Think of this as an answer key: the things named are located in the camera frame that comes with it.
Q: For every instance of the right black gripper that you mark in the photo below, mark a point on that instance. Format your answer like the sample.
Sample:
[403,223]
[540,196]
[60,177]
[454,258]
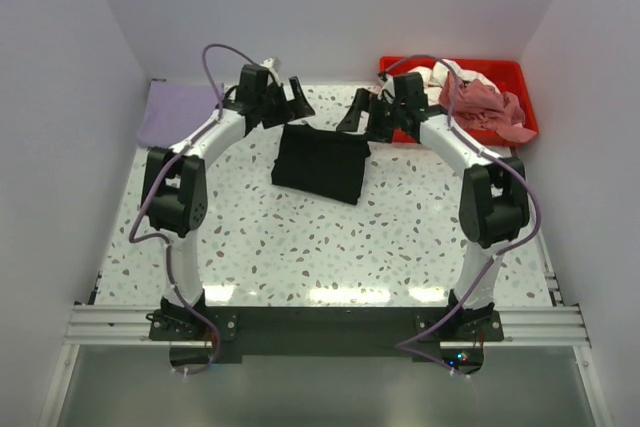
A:
[362,102]

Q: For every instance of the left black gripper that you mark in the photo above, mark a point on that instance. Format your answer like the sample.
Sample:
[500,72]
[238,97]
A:
[291,110]

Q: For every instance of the black t shirt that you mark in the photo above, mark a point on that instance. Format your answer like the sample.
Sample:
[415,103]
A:
[326,163]

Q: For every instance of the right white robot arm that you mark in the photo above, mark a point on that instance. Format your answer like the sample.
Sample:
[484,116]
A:
[494,202]

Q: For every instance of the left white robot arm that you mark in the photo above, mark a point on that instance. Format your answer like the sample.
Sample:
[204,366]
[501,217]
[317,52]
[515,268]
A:
[175,195]

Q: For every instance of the white crumpled t shirt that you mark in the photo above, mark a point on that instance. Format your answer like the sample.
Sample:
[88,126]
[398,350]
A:
[434,78]

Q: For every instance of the dusty rose crumpled t shirt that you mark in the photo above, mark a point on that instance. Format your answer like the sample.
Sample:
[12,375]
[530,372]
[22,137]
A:
[479,108]

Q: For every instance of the folded lavender t shirt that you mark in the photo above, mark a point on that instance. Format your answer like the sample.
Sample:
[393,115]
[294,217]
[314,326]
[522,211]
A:
[174,112]

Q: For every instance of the red plastic bin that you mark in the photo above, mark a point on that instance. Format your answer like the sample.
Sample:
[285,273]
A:
[507,75]

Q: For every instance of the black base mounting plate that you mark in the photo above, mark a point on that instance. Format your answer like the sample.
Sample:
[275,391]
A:
[466,357]

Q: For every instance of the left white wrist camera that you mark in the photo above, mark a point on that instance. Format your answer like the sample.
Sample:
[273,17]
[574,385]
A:
[273,64]

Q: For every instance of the aluminium extrusion rail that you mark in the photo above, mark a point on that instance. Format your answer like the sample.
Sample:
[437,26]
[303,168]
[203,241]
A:
[522,326]

